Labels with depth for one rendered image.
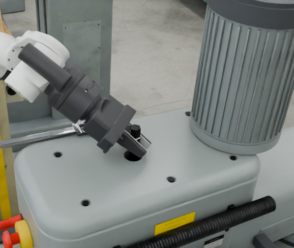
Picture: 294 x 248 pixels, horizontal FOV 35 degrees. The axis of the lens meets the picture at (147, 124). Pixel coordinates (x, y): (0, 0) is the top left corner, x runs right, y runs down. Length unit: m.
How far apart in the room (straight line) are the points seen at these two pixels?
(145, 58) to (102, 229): 4.67
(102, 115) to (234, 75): 0.26
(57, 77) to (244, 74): 0.34
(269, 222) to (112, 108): 0.50
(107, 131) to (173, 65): 4.51
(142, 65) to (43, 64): 4.47
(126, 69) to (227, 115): 4.29
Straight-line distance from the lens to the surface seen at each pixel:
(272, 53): 0.86
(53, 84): 0.85
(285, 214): 1.20
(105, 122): 0.86
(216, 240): 1.07
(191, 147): 0.97
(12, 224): 1.06
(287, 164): 1.20
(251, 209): 0.99
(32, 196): 0.86
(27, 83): 0.88
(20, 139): 0.97
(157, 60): 5.42
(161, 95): 4.75
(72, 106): 0.87
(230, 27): 0.85
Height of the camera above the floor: 2.48
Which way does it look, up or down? 35 degrees down
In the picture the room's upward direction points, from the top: 5 degrees clockwise
